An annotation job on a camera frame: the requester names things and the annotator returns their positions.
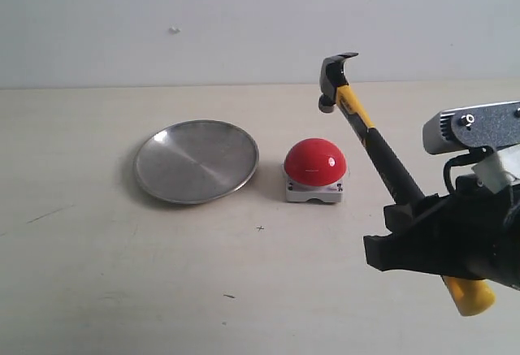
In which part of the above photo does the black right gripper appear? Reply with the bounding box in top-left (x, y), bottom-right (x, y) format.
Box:
top-left (362, 176), bottom-right (519, 280)

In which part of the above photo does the yellow black claw hammer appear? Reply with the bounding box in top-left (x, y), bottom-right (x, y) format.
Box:
top-left (318, 52), bottom-right (496, 317)

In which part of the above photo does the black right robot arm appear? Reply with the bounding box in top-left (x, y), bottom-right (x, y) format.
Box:
top-left (363, 174), bottom-right (519, 289)

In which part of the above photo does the red dome push button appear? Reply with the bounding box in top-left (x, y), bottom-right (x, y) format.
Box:
top-left (283, 137), bottom-right (349, 204)

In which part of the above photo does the round metal plate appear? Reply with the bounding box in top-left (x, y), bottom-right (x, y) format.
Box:
top-left (132, 119), bottom-right (259, 206)

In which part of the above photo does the black camera cable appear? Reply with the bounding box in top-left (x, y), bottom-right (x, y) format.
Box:
top-left (442, 148), bottom-right (495, 196)

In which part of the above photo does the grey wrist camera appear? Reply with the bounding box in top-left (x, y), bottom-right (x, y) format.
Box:
top-left (422, 101), bottom-right (519, 155)

